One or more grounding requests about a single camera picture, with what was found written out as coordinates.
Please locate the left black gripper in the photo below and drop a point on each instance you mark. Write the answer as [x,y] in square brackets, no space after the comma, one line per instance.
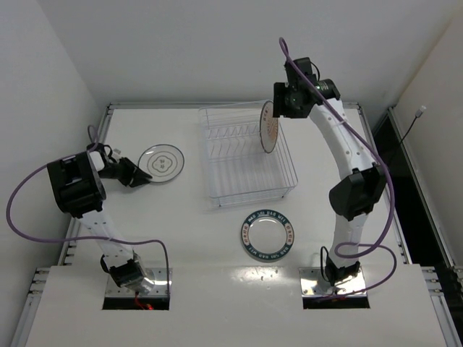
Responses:
[123,171]

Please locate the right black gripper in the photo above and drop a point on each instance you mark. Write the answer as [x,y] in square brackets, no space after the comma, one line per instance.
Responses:
[279,100]

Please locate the white plate black rings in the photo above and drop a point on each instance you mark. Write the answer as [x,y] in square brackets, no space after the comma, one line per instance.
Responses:
[162,164]

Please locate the white plate orange sunburst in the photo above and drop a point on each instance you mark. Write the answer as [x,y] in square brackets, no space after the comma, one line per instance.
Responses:
[269,127]

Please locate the dark green rimmed plate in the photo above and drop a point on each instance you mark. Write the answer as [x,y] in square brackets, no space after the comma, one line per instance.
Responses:
[267,235]

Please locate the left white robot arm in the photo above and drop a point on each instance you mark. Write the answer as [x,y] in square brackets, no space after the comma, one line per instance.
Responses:
[78,191]

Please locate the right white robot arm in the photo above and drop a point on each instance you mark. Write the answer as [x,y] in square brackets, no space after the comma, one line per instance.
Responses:
[362,180]

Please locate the clear wire dish rack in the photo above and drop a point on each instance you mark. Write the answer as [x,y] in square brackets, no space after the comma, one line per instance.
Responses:
[237,169]

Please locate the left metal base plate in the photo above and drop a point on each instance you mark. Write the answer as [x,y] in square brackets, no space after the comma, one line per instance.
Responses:
[155,286]

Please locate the metal base plate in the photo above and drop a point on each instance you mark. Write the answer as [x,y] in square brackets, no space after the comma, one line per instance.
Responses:
[313,286]
[155,286]

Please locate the black wall cable white plug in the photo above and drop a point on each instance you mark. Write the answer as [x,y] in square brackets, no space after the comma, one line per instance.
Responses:
[419,112]

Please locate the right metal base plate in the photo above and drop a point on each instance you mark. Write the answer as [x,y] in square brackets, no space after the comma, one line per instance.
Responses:
[313,286]

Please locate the left aluminium frame rail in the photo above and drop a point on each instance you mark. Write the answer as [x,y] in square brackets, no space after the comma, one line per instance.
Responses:
[40,275]

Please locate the aluminium frame rail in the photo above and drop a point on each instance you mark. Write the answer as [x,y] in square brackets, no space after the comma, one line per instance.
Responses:
[40,275]
[423,234]

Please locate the right aluminium frame rail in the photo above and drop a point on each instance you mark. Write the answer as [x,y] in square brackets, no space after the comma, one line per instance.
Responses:
[423,234]

